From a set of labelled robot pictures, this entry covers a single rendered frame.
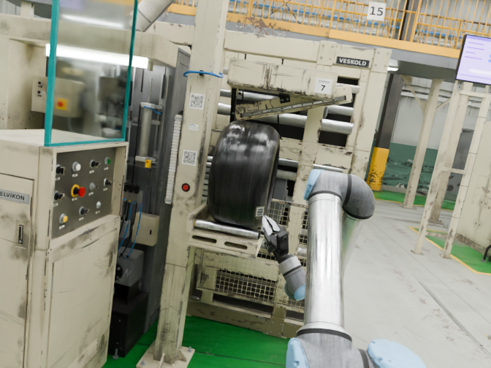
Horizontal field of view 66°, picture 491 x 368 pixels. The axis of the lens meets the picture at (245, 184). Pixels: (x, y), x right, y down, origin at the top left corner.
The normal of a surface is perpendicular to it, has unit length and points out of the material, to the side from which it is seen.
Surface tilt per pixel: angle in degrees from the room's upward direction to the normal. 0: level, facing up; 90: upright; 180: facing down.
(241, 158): 67
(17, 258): 90
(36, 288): 90
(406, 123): 90
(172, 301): 90
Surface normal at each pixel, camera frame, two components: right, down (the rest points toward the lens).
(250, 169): -0.11, -0.12
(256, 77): -0.16, 0.15
